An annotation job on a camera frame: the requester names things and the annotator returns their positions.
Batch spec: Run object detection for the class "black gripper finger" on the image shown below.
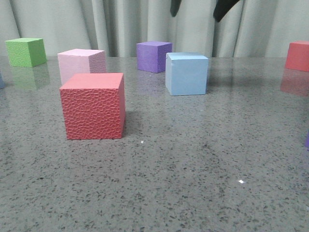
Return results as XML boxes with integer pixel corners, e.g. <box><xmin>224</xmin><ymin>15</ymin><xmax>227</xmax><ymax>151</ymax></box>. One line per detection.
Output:
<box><xmin>213</xmin><ymin>0</ymin><xmax>239</xmax><ymax>22</ymax></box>
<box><xmin>170</xmin><ymin>0</ymin><xmax>182</xmax><ymax>17</ymax></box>

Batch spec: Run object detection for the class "light blue foam cube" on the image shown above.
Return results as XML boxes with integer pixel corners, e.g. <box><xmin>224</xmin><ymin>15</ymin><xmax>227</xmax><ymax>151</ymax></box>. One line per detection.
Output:
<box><xmin>165</xmin><ymin>52</ymin><xmax>209</xmax><ymax>96</ymax></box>
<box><xmin>0</xmin><ymin>73</ymin><xmax>5</xmax><ymax>89</ymax></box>

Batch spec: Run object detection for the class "grey-green curtain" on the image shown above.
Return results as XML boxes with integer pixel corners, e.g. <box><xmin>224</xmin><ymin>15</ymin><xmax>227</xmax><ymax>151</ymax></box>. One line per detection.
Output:
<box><xmin>0</xmin><ymin>0</ymin><xmax>309</xmax><ymax>58</ymax></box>

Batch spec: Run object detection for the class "purple foam cube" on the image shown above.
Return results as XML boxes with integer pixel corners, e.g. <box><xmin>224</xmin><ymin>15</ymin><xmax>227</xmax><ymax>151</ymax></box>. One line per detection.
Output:
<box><xmin>136</xmin><ymin>41</ymin><xmax>172</xmax><ymax>73</ymax></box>

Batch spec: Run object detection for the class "pink foam cube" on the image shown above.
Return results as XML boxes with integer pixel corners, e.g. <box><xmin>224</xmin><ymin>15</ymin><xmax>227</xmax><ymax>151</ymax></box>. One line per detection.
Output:
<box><xmin>57</xmin><ymin>49</ymin><xmax>106</xmax><ymax>84</ymax></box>

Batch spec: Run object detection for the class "textured red foam cube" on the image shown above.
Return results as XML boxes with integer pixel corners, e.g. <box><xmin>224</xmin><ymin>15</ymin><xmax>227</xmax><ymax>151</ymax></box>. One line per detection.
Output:
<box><xmin>59</xmin><ymin>73</ymin><xmax>126</xmax><ymax>140</ymax></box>

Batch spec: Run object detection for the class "large purple foam block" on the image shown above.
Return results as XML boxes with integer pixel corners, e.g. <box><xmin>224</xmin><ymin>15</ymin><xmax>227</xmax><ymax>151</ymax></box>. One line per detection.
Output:
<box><xmin>305</xmin><ymin>132</ymin><xmax>309</xmax><ymax>148</ymax></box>

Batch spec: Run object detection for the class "green foam cube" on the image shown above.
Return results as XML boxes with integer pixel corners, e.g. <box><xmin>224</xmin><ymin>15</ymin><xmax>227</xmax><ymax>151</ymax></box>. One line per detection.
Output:
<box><xmin>5</xmin><ymin>38</ymin><xmax>47</xmax><ymax>67</ymax></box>

